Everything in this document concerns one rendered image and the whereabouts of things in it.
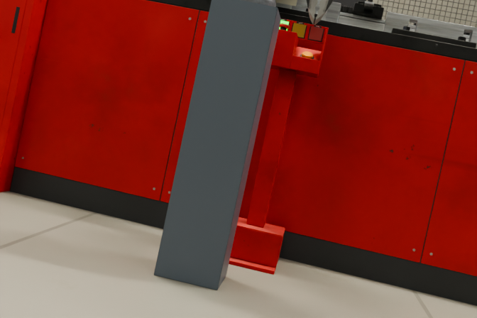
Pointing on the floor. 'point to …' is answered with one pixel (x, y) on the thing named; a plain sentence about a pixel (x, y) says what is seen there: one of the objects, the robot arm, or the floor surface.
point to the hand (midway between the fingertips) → (314, 20)
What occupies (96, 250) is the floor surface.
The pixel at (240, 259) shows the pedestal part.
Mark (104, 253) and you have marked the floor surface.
